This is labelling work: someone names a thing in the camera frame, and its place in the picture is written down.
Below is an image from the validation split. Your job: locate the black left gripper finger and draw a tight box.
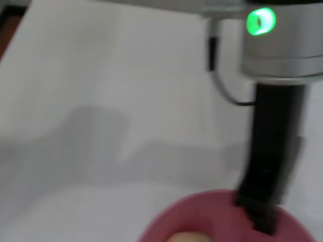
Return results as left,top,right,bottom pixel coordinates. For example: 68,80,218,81
241,203,279,237

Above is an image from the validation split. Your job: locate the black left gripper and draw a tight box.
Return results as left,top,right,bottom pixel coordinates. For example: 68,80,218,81
236,83,307,210

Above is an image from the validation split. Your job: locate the pink plastic bowl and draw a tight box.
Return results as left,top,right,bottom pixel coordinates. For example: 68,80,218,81
137,189,319,242

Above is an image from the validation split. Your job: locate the beige egg yolk pastry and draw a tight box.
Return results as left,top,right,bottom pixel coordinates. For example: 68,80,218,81
166,231,215,242

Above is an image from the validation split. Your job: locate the grey left gripper cable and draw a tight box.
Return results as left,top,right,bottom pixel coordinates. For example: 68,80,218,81
213,72,257,106

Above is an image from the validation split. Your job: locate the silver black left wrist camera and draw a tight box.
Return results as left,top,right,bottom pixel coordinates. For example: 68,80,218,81
206,17,256,101

